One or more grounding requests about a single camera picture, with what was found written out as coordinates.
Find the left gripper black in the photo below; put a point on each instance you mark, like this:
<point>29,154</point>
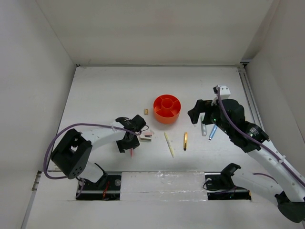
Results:
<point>123,147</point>

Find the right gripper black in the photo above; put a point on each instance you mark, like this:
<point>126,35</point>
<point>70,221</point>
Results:
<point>201,106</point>

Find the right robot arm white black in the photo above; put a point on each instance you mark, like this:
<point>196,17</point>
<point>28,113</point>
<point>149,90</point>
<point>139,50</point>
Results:
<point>287,191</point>

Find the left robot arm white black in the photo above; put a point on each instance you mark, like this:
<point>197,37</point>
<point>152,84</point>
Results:
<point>71,154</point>

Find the blue utility knife pen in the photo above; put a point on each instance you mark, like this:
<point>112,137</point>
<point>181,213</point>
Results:
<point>212,133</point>

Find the pale green white highlighter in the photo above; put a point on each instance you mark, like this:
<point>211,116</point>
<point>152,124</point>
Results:
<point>203,126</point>

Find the pink white stapler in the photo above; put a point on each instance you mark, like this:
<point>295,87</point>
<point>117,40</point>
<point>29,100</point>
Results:
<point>146,136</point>

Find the gold black pen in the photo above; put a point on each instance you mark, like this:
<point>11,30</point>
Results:
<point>185,138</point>

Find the orange round divided container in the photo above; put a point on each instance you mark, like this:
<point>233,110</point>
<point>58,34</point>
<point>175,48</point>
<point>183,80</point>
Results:
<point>166,109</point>

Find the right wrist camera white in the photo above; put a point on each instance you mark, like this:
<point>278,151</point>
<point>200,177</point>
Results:
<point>222,92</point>

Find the aluminium rail right side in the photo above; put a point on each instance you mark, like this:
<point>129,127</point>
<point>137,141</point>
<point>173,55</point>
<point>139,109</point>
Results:
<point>241,67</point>

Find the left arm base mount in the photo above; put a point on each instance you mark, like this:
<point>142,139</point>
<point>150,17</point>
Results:
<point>110,191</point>

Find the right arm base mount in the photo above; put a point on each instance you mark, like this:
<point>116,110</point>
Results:
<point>219,185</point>

